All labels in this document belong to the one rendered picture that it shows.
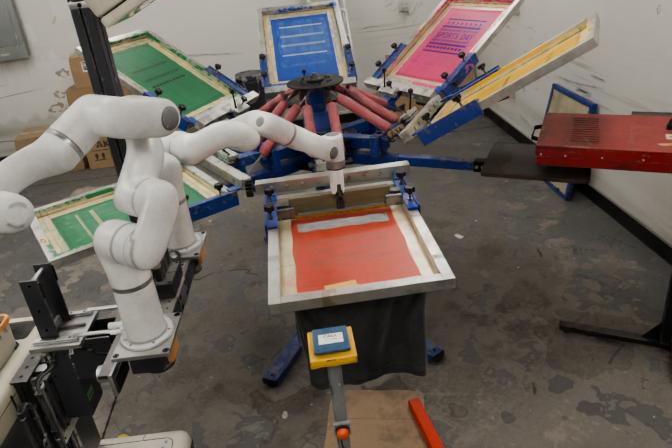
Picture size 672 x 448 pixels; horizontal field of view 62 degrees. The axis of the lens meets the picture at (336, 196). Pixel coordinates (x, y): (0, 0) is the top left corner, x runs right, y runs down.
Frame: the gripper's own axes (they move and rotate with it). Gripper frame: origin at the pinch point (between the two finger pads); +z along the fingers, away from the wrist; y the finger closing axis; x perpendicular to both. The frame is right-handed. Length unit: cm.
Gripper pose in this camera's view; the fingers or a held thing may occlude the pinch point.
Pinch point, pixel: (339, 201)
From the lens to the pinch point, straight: 223.8
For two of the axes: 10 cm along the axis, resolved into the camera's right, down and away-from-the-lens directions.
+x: 9.9, -1.3, 0.6
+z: 1.0, 9.0, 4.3
